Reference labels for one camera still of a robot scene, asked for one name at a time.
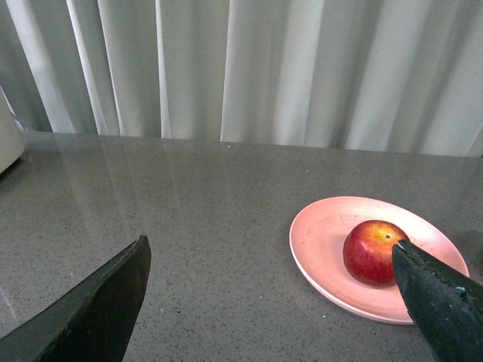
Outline white pleated curtain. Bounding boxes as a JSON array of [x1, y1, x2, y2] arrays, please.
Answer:
[[1, 1, 482, 157]]

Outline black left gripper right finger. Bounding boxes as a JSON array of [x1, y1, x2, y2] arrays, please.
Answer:
[[392, 240, 482, 361]]

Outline white appliance at left edge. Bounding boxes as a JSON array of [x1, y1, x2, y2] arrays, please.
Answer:
[[0, 88, 24, 173]]

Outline red yellow apple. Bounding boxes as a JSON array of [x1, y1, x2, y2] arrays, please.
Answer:
[[343, 219, 409, 288]]

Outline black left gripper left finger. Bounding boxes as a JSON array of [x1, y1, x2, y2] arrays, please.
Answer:
[[1, 235, 152, 361]]

